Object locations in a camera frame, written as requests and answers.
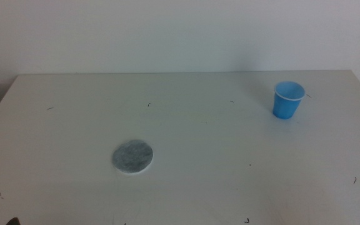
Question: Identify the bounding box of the round grey cup mat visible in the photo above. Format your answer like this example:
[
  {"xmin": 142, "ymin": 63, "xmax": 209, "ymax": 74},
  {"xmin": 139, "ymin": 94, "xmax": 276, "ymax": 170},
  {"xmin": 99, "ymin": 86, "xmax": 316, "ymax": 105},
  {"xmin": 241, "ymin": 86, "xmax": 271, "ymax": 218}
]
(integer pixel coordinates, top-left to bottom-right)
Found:
[{"xmin": 111, "ymin": 139, "xmax": 154, "ymax": 175}]

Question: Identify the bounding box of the blue plastic cup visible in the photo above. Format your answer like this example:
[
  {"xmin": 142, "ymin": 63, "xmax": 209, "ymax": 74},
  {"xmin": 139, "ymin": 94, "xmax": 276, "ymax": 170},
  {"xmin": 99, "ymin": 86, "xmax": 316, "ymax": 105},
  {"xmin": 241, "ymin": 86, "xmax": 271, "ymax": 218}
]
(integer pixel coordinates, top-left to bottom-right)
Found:
[{"xmin": 272, "ymin": 81, "xmax": 306, "ymax": 120}]

